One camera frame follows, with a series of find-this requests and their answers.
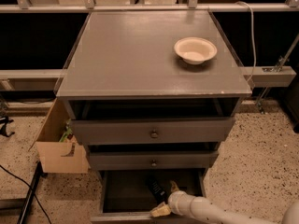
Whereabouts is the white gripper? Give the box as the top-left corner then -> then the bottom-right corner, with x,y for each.
150,180 -> 192,217

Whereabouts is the dark blue rxbar wrapper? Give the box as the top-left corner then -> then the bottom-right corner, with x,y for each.
146,176 -> 167,204

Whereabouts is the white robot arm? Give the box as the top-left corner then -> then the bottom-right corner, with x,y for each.
148,180 -> 275,224

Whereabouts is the grey open bottom drawer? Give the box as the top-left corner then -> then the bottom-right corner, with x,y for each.
91,169 -> 206,224

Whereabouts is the grey middle drawer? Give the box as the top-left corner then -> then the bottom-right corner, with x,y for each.
89,151 -> 219,171

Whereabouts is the grey top drawer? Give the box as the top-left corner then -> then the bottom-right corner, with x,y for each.
71,118 -> 235,145

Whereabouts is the grey wooden drawer cabinet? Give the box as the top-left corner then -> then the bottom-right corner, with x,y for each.
55,9 -> 253,224

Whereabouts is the green packet in box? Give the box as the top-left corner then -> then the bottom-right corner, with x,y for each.
60,120 -> 72,142

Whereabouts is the cardboard box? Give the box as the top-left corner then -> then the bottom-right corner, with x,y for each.
34,100 -> 90,174

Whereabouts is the black metal floor bar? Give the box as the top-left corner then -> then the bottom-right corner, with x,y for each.
17,162 -> 43,224

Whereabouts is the white paper bowl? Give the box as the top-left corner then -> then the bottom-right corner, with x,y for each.
174,37 -> 218,65

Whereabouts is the black clamp on floor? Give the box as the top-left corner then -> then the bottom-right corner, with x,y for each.
0,116 -> 15,137

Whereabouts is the metal railing frame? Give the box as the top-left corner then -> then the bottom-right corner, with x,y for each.
0,0 -> 299,91

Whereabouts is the black floor cable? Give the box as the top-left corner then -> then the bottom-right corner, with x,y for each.
0,163 -> 53,224

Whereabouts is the metal bracket strut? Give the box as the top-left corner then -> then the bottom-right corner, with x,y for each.
256,33 -> 299,114

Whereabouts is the white cable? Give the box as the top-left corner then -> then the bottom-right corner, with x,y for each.
235,1 -> 258,83

